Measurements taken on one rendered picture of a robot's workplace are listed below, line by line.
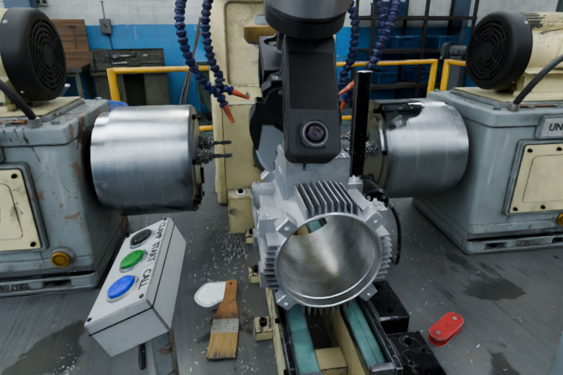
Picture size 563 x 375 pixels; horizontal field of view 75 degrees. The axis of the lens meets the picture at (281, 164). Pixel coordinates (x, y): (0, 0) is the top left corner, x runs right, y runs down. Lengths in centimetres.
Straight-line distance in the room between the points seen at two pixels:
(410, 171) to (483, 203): 21
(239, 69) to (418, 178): 56
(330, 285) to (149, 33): 552
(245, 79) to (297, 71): 76
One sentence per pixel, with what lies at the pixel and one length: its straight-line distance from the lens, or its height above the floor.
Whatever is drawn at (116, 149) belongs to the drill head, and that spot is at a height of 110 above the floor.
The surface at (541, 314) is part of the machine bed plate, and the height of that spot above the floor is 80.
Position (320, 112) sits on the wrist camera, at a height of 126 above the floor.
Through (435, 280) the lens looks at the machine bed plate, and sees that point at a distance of 92.
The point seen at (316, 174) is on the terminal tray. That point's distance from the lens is 56.
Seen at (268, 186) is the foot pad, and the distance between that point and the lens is 63.
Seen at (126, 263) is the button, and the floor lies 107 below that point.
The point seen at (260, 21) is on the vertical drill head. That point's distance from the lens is 84.
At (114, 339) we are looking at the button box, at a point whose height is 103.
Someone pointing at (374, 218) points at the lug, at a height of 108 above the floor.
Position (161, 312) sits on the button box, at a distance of 43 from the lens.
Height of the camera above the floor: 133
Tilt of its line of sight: 20 degrees down
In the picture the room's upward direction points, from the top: straight up
